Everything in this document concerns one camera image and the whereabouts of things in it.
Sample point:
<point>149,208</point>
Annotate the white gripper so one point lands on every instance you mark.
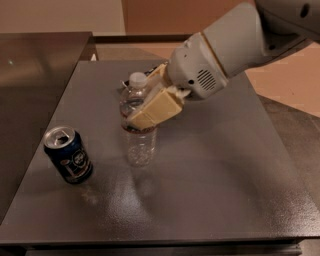
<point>192,66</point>

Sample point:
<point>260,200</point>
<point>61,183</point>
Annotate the clear plastic water bottle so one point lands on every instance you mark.
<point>140,144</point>

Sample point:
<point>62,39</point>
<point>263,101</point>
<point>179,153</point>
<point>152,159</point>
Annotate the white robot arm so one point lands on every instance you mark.
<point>247,36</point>

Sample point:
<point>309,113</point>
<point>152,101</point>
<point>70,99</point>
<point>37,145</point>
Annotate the blue pepsi can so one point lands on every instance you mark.
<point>64,147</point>

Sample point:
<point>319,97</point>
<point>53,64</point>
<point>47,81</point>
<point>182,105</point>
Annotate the blue chips bag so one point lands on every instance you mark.
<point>125,84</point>

